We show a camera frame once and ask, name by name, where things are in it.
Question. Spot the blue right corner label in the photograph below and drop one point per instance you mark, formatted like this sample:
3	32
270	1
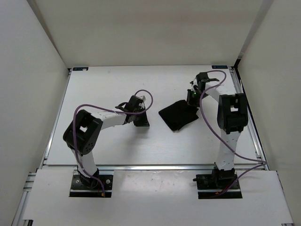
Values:
219	67

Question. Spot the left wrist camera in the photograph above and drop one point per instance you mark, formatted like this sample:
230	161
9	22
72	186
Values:
141	98

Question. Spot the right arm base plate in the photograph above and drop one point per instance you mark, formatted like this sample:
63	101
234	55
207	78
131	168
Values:
210	187

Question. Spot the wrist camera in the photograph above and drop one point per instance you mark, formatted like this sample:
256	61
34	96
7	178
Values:
141	98
194	85

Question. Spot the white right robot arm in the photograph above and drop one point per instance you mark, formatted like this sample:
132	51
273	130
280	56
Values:
231	118

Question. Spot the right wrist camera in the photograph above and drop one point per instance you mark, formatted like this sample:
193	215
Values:
194	85

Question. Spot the blue corner label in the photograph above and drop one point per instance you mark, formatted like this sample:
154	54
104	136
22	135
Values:
80	68
219	67

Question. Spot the blue left corner label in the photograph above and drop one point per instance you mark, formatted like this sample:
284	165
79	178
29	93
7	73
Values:
80	68

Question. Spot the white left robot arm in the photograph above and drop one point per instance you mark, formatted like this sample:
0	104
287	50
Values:
82	134

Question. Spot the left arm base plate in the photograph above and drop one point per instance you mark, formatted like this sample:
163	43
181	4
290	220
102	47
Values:
82	188

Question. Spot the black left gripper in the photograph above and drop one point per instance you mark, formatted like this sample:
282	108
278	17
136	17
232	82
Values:
143	122

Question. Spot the black skirt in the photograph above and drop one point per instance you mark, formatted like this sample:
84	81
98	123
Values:
178	114

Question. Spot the aluminium table edge rail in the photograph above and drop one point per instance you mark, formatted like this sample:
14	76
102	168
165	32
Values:
148	167

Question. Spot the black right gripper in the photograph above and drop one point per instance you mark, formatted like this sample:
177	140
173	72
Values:
189	100

